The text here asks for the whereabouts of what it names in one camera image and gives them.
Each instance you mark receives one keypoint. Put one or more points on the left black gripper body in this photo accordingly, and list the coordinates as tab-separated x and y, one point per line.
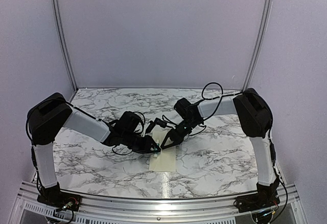
141	147

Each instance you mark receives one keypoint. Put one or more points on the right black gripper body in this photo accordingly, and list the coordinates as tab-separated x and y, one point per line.
180	137

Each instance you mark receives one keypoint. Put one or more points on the cream paper envelope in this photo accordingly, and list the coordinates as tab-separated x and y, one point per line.
164	161

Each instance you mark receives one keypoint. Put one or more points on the green white glue stick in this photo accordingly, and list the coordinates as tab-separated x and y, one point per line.
157	149

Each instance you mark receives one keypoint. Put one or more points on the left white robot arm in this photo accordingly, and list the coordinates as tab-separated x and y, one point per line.
47	118

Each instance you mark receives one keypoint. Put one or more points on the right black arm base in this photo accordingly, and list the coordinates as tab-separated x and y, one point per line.
266	196

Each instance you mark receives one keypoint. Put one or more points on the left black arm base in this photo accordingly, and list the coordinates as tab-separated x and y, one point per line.
54	197

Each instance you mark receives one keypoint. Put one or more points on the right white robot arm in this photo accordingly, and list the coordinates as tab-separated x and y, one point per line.
256	120

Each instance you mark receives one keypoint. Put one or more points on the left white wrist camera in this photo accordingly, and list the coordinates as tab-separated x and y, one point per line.
150	127

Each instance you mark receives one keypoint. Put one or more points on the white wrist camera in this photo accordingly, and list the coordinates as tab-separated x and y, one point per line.
160	122
150	127

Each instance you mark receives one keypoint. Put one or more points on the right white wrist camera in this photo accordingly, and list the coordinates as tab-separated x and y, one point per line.
160	122

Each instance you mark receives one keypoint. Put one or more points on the front aluminium table rail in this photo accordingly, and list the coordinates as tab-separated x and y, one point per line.
106	209

